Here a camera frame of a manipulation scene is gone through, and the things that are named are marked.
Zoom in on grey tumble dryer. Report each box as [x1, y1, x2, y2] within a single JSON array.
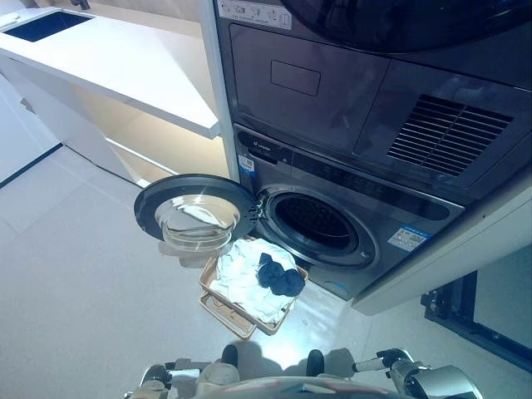
[[214, 0, 532, 207]]

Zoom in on white crumpled clothes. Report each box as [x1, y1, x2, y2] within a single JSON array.
[[215, 239, 298, 326]]

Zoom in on black left robot foot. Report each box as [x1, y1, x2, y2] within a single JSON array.
[[221, 343, 240, 367]]

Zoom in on grey front-load washing machine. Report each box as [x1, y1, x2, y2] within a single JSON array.
[[232, 122, 466, 301]]

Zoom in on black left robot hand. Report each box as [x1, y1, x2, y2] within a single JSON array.
[[140, 361, 178, 392]]

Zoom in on silver left robot leg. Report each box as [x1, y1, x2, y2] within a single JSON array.
[[201, 360, 242, 387]]

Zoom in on dark blue garment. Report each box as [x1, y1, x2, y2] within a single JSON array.
[[257, 251, 307, 298]]

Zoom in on white dryer instruction label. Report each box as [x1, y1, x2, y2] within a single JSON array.
[[218, 0, 293, 30]]

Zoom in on dark rectangular sink basin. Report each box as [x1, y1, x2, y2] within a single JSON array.
[[0, 10, 95, 43]]

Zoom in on two-tier wooden laundry basket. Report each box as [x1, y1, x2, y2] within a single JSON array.
[[198, 234, 310, 342]]

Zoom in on black metal frame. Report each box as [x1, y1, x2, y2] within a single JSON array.
[[420, 269, 532, 354]]

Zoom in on silver robot torso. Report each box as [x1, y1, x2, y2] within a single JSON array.
[[195, 375, 402, 399]]

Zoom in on round washing machine door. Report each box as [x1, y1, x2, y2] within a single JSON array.
[[133, 173, 261, 255]]

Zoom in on silver right robot leg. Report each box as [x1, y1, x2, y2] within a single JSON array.
[[305, 372, 354, 382]]

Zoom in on black robot foot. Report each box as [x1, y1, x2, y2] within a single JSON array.
[[306, 348, 326, 376], [221, 343, 240, 367]]

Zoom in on silver robot leg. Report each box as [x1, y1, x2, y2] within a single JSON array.
[[201, 360, 242, 387], [305, 372, 354, 382]]

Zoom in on blue energy label sticker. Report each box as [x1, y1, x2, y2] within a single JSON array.
[[390, 226, 429, 251]]

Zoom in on black right robot foot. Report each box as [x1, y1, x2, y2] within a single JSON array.
[[306, 348, 326, 376]]

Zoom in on white countertop cabinet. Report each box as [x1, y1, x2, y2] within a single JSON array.
[[0, 6, 228, 188]]

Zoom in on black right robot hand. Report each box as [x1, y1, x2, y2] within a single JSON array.
[[352, 347, 416, 382]]

